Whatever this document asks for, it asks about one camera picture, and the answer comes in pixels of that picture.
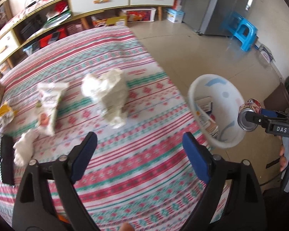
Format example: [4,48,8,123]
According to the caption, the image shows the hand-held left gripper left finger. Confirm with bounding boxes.
[12,131,98,231]

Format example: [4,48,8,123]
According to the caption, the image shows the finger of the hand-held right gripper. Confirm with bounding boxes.
[260,109,289,120]
[245,112,268,128]

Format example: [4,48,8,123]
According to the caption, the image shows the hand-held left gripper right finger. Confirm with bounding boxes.
[182,132,265,231]

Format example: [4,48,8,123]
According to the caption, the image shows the red drink can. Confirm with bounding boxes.
[237,99,262,132]

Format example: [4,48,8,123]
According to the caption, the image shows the white and blue milk carton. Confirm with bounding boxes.
[196,111,219,137]

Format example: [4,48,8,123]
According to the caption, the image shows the white bin with blue pattern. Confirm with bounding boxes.
[188,74,245,149]

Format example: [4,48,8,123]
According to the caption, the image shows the white paper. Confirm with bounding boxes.
[81,68,129,129]

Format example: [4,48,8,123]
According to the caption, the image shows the black plastic tray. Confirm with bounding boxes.
[0,132,15,186]

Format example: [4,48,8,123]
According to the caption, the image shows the yellow wrapper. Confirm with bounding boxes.
[0,102,18,135]

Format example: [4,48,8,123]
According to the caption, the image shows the person's right hand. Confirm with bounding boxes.
[279,144,289,173]

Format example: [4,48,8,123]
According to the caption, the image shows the dark brown furniture piece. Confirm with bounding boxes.
[264,85,289,109]

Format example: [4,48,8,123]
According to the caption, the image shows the table with patterned cloth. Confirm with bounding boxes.
[0,26,229,231]

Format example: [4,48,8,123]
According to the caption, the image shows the white tissue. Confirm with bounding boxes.
[13,129,39,166]

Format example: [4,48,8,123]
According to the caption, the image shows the white snack packet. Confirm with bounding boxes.
[37,82,70,136]

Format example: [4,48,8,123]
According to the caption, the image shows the blue plastic stool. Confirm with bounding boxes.
[219,12,259,52]

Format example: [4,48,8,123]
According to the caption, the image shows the grey refrigerator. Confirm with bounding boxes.
[183,0,259,38]

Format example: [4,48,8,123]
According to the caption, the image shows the small blue storage bin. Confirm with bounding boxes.
[23,44,40,56]

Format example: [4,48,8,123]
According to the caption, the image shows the pink box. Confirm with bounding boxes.
[67,24,83,35]

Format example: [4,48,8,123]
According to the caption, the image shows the blue and white box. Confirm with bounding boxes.
[164,8,185,24]

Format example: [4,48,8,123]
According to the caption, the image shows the yellow cardboard box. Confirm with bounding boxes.
[92,16,128,28]

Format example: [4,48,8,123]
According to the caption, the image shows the black electronic device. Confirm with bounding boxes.
[19,17,42,39]

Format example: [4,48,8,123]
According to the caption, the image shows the green and red bags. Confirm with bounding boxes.
[47,1,71,22]

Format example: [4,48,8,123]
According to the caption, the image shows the storage box with red print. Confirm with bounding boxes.
[122,8,157,23]

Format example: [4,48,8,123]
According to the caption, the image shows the wooden TV cabinet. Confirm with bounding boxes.
[0,0,177,73]

